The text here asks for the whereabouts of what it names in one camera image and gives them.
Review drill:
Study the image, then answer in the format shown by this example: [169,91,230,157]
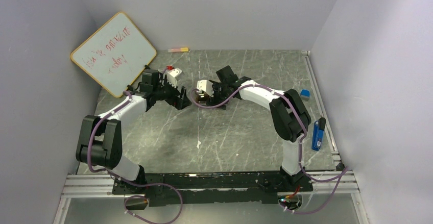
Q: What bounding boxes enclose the aluminium frame rail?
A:
[52,151,369,224]

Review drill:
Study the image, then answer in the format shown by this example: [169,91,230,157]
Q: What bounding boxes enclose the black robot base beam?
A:
[112,169,313,207]

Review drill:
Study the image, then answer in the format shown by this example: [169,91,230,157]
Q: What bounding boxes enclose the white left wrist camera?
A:
[164,65,183,88]

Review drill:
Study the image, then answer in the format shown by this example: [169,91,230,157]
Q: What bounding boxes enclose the yellow framed whiteboard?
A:
[70,12,157,97]

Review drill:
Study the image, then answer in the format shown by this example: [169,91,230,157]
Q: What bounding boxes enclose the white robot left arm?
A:
[75,66,191,193]

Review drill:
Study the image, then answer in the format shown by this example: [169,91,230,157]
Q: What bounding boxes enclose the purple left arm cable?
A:
[87,67,184,224]

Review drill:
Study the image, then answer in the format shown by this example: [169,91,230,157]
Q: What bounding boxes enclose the pink yellow marker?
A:
[167,47,189,53]

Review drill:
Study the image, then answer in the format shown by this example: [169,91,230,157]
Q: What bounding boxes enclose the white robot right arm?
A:
[203,66,311,191]

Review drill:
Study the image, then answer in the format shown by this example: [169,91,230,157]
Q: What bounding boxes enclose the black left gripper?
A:
[153,76,191,110]

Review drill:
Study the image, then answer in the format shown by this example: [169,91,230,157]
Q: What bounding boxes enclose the brown sunglasses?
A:
[197,94,209,104]

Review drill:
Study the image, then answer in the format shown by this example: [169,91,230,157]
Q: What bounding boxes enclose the blue whiteboard eraser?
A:
[300,89,311,101]

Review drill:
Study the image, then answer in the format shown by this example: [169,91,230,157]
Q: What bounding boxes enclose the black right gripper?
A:
[206,80,230,110]

